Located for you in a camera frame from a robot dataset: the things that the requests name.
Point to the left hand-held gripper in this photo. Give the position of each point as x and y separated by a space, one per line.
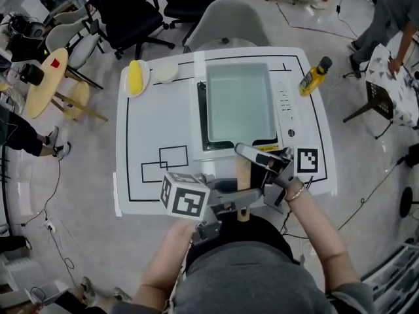
185 201

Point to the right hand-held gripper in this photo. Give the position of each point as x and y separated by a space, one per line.
307 161

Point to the white induction cooker black top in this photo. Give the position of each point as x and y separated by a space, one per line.
288 110

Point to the person's right forearm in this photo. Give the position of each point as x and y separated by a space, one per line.
317 234

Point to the person's left forearm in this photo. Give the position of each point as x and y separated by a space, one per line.
163 260

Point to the person's black trousers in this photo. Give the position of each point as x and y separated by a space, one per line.
262 231

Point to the person's grey shirt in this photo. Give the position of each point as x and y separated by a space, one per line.
245 280

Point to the yellow bottle black cap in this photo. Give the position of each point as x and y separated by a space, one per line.
311 78

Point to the small white round dish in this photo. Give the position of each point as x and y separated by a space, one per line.
166 72

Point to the grey shell chair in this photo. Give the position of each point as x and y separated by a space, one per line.
226 21

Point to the yellow corn cob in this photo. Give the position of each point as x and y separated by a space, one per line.
136 77

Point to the yellow food on plate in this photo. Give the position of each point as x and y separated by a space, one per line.
126 83

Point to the black mesh stool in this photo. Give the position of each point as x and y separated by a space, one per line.
379 100

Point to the patterned cloth table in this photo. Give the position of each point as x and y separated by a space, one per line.
402 87

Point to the black round stool base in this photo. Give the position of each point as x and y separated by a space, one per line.
409 203

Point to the white storage rack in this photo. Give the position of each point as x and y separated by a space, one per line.
396 280

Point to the white power strip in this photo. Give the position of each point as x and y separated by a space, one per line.
50 226

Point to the grey padded chair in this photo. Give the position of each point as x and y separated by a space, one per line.
78 47

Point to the yellow round side table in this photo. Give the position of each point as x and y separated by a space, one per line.
49 90

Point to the red cup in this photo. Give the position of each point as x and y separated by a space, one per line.
55 63

